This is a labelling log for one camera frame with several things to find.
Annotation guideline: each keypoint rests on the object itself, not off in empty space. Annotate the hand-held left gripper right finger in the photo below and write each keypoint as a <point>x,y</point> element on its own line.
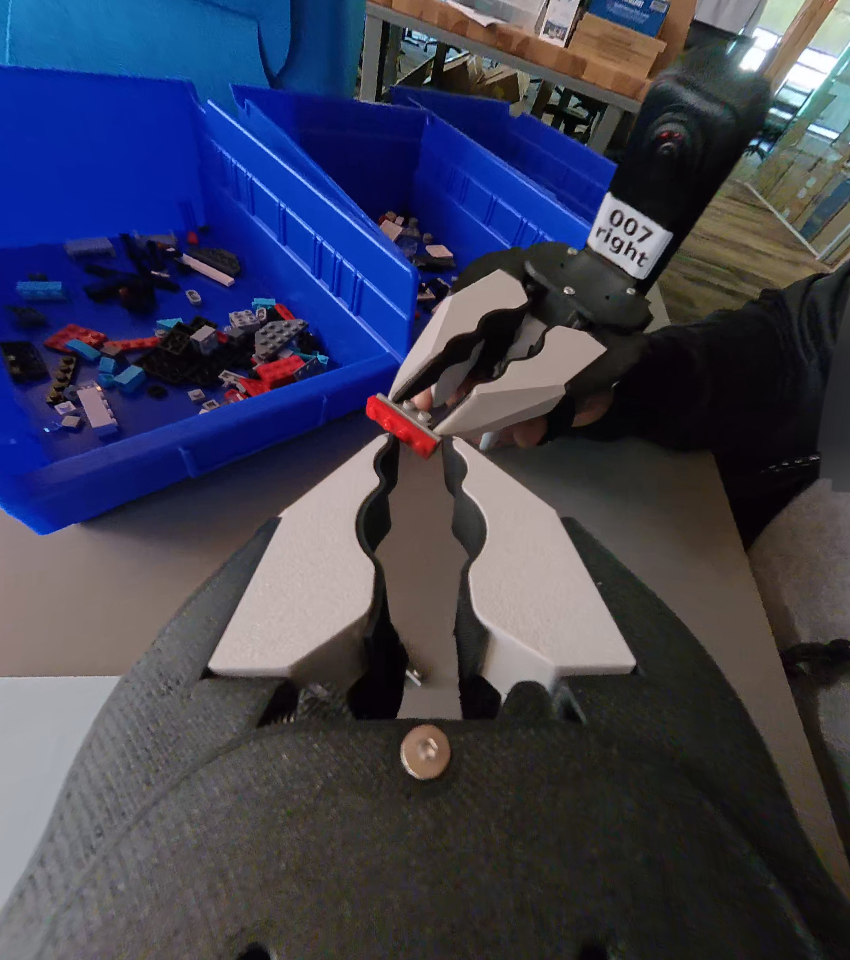
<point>545,600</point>

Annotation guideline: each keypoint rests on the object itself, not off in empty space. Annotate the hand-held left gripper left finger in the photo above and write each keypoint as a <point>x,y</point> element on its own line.
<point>297,600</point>

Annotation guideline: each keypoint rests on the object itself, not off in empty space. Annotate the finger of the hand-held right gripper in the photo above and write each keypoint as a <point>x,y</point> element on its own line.
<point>455,330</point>
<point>530,390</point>

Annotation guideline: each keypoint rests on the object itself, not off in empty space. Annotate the pile of toy bricks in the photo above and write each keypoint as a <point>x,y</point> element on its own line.
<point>170,337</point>
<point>417,247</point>

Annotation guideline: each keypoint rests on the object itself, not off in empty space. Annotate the red toy plate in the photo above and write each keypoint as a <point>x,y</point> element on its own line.
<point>395,426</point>

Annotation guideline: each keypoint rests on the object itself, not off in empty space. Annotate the blue plastic bin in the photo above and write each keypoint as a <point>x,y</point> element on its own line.
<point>530,142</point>
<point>395,150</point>
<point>95,150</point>

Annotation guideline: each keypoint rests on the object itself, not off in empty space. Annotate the person's right forearm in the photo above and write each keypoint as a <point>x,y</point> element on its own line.
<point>754,360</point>

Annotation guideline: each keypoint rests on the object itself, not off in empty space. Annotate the person's right hand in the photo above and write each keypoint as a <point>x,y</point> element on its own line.
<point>530,431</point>

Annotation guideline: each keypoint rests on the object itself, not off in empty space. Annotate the blue cardboard box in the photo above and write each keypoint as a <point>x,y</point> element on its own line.
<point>631,15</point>

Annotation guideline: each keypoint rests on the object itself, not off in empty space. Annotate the wooden workbench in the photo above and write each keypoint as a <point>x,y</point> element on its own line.
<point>530,45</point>

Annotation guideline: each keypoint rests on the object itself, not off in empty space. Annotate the person's black hoodie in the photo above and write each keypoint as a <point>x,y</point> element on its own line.
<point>769,495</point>

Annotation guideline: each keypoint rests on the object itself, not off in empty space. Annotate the open instruction booklet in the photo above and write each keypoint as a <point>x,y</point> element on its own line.
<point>5,787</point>

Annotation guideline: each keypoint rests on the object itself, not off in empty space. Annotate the light blue felt bag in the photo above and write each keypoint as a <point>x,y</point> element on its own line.
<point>170,37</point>

